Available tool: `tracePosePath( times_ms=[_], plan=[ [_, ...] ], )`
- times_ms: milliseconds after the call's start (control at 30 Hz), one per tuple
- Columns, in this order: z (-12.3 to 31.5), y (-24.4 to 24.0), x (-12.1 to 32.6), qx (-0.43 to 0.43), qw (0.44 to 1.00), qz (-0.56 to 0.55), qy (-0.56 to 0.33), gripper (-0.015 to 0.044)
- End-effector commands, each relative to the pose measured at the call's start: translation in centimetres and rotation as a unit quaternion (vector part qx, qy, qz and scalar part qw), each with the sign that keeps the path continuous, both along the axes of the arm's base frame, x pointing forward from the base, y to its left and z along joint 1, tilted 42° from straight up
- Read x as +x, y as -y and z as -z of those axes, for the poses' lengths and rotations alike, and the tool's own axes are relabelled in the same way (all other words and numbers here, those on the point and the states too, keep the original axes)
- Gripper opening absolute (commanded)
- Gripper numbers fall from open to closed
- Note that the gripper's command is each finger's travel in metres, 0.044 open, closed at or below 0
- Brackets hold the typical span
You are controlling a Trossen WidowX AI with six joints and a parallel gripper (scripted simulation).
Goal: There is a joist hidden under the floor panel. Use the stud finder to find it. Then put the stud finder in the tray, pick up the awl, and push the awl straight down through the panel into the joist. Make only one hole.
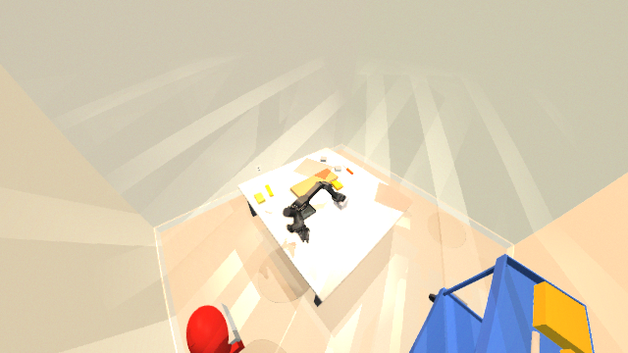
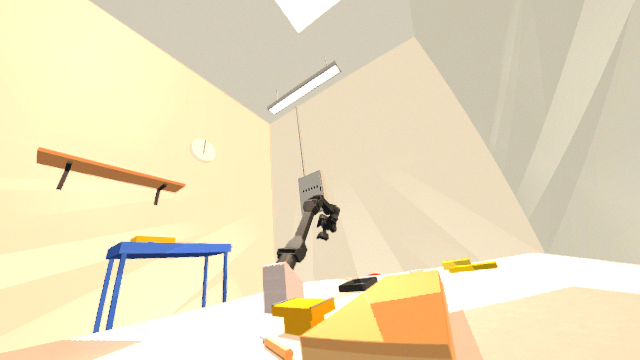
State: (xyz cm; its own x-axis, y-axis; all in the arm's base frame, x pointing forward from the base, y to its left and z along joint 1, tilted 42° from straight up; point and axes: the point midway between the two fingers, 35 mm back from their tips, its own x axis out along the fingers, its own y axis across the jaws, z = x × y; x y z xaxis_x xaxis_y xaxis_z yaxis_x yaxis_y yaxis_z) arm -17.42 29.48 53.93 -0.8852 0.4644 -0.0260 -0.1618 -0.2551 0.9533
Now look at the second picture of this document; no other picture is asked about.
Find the dark grey rectangular frame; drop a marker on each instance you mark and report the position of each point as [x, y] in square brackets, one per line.
[357, 284]

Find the orange-handled awl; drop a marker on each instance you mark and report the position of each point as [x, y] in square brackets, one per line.
[281, 350]

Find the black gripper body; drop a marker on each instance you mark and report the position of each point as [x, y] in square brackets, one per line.
[325, 225]

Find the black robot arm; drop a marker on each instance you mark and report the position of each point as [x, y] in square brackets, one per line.
[295, 249]

